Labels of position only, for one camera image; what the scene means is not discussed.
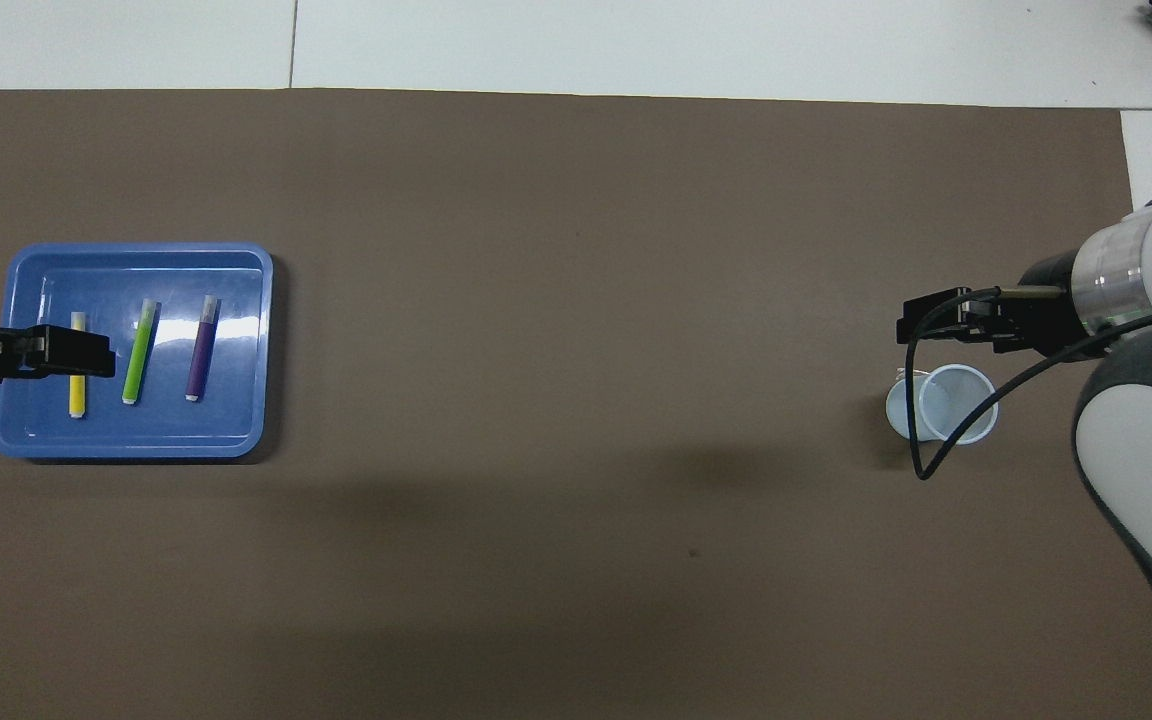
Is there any purple pen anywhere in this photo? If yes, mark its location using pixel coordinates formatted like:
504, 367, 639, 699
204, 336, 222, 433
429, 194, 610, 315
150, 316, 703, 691
185, 295, 223, 403

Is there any green pen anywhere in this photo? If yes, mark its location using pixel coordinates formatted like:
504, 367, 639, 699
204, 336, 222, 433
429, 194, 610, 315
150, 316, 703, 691
122, 299, 161, 406

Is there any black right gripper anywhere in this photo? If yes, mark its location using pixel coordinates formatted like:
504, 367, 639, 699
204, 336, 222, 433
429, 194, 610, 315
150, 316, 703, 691
898, 252, 1083, 357

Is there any yellow pen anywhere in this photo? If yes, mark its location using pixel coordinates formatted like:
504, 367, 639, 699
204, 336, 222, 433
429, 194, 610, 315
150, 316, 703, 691
69, 312, 89, 419

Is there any translucent plastic cup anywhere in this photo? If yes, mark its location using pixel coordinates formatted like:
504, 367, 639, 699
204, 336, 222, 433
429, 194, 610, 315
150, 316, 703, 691
885, 364, 999, 446

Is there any blue plastic tray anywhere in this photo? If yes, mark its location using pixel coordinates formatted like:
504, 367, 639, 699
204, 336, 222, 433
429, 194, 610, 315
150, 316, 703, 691
0, 242, 274, 461

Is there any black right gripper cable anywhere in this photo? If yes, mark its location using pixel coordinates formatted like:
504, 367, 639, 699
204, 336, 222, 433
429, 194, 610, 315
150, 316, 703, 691
904, 286, 1152, 481

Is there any brown table mat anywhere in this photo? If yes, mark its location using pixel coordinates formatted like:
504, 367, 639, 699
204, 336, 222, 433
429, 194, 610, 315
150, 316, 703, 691
0, 88, 1152, 720

